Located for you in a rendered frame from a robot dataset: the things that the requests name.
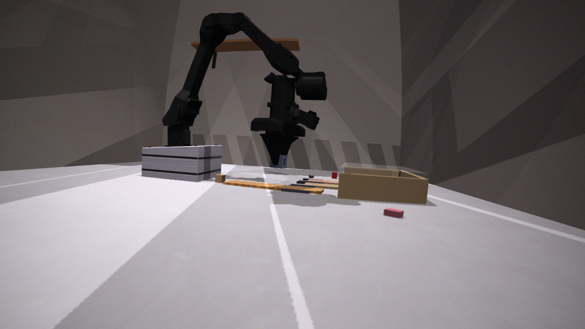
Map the orange polka-dotted strip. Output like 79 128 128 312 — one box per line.
223 180 324 194

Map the pink rectangular block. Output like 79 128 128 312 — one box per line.
383 208 404 218

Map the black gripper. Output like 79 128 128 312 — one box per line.
251 97 306 165

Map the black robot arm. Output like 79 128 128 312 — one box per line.
162 12 327 147

